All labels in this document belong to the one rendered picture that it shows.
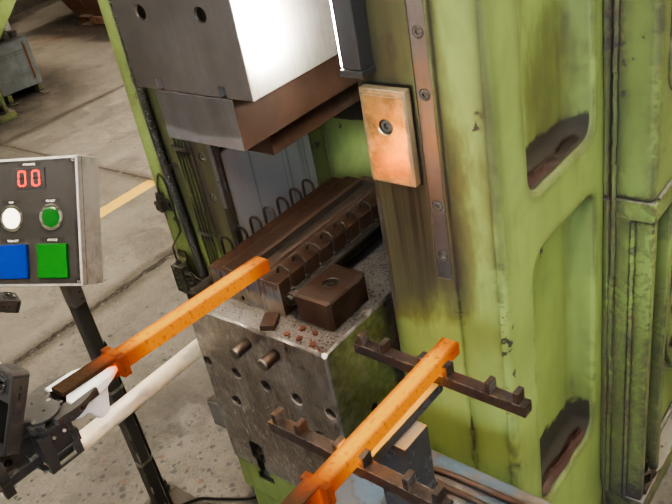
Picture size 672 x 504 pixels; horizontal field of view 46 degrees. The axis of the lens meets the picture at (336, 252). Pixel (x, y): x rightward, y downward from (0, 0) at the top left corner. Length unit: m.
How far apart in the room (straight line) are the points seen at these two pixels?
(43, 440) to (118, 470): 1.63
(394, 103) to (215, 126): 0.32
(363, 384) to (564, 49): 0.73
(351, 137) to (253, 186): 0.27
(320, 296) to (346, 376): 0.16
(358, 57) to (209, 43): 0.24
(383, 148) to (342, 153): 0.60
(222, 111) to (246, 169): 0.41
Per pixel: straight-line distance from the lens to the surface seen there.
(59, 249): 1.78
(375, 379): 1.58
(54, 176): 1.79
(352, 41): 1.26
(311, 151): 1.91
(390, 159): 1.32
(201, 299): 1.26
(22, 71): 6.83
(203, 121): 1.41
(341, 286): 1.47
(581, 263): 1.76
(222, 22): 1.28
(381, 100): 1.28
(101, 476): 2.75
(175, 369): 1.98
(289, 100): 1.44
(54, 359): 3.36
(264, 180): 1.80
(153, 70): 1.46
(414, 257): 1.43
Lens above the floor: 1.80
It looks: 31 degrees down
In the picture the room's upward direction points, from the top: 11 degrees counter-clockwise
